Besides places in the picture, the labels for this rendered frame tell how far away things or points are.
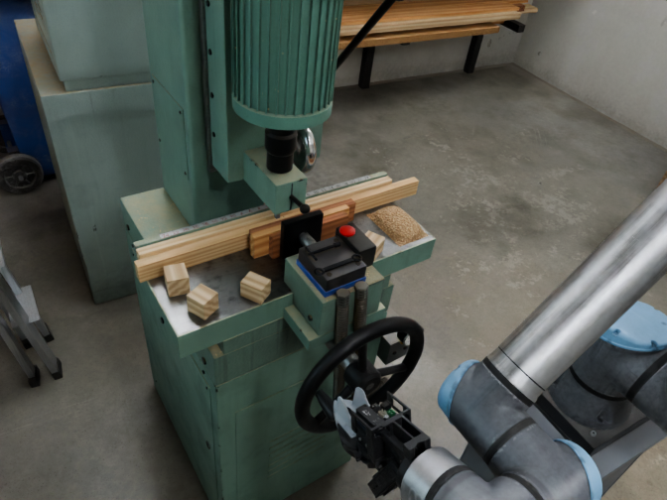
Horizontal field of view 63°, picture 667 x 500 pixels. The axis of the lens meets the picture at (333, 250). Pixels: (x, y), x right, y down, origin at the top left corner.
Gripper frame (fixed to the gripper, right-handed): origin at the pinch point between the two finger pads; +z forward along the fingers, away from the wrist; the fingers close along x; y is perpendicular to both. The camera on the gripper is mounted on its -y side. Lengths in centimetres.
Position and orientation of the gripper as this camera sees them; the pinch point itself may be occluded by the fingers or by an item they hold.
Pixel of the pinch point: (340, 408)
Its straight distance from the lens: 93.5
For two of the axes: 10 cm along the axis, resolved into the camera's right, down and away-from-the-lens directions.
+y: -0.9, -9.1, -4.1
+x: -8.3, 2.9, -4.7
